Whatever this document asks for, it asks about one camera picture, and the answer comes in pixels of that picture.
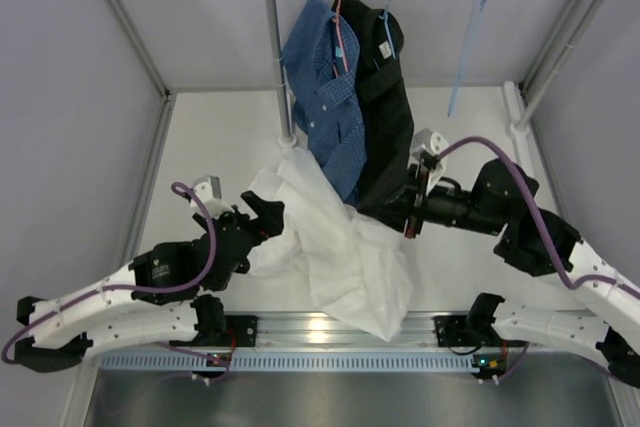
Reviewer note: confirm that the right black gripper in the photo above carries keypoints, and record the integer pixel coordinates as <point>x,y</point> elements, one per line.
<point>417,207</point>

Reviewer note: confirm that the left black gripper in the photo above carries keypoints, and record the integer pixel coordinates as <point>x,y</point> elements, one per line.
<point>273,212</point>

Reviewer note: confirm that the white shirt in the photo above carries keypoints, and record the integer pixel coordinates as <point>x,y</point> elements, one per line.
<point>354,265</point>

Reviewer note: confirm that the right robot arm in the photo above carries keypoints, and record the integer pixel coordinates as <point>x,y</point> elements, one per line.
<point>545,247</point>

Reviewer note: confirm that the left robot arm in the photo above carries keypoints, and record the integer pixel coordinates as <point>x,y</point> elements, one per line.
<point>166,295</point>

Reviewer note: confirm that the black shirt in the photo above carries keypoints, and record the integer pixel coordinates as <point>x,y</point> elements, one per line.
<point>386,113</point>

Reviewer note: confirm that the blue checked shirt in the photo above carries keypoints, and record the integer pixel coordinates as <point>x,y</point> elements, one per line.
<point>326,106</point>

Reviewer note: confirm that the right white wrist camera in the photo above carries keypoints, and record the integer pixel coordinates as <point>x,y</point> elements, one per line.
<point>425,147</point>

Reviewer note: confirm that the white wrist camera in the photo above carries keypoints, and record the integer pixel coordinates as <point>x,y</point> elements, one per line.
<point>208,190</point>
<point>425,147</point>

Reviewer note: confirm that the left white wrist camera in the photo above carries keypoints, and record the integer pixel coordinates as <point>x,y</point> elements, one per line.
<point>208,190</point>

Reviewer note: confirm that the aluminium mounting rail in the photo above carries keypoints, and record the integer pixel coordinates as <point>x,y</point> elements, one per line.
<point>313,331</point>

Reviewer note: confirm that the grey slotted cable duct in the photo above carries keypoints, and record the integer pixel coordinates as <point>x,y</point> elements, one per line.
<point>428,362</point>

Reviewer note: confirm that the blue wire hanger with shirt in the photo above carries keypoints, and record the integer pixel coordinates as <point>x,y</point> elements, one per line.
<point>384,16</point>

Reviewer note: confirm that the pink wire hanger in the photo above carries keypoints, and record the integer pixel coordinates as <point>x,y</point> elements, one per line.
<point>337,22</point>

